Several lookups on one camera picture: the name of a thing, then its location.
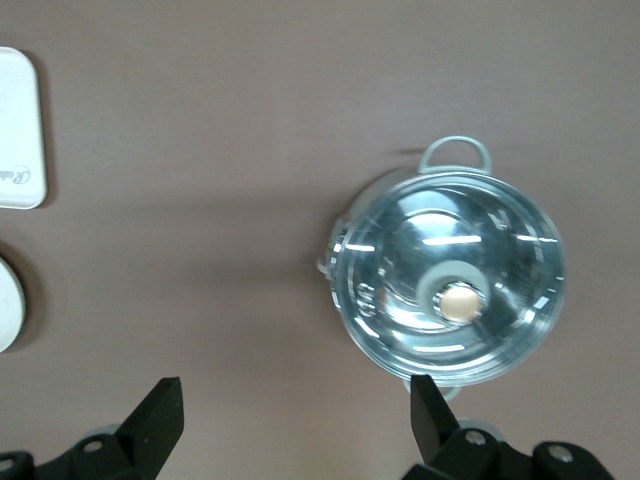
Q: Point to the brown table cover cloth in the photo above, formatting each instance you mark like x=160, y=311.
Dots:
x=250, y=150

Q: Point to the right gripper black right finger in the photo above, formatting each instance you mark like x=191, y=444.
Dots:
x=435, y=430

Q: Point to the cream rabbit print tray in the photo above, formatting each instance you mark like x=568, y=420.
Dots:
x=20, y=125

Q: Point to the translucent plastic bowl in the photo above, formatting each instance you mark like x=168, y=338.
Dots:
x=7, y=300

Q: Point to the stainless steel pot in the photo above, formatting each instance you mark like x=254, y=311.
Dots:
x=344, y=222

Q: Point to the glass pot lid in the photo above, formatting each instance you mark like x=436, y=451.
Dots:
x=440, y=240

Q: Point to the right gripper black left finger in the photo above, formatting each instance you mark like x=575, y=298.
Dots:
x=150, y=435

